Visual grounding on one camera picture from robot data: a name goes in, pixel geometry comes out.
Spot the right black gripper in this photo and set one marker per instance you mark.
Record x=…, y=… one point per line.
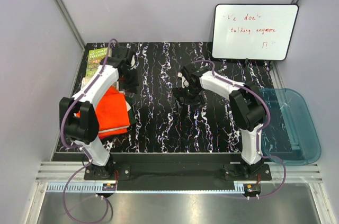
x=180, y=92

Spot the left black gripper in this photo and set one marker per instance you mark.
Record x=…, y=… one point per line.
x=132, y=87

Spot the orange t shirt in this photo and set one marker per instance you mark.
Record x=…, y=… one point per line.
x=111, y=110

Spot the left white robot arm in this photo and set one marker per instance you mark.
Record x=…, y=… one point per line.
x=79, y=126

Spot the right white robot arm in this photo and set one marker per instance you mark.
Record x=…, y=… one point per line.
x=249, y=111

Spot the black marbled table mat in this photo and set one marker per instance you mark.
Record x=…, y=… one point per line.
x=161, y=127

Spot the green treehouse book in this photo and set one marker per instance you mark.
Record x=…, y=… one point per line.
x=94, y=58

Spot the white dry erase board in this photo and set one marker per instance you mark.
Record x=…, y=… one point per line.
x=253, y=31

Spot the teal plastic bin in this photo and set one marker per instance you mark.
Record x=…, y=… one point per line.
x=291, y=134

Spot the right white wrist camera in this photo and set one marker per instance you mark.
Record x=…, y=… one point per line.
x=184, y=81

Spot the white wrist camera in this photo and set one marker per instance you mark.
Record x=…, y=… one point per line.
x=133, y=62
x=184, y=81

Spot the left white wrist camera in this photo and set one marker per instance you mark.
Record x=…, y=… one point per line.
x=133, y=62

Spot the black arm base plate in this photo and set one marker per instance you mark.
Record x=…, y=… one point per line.
x=228, y=166

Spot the grey cable duct rail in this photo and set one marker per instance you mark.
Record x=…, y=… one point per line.
x=82, y=187

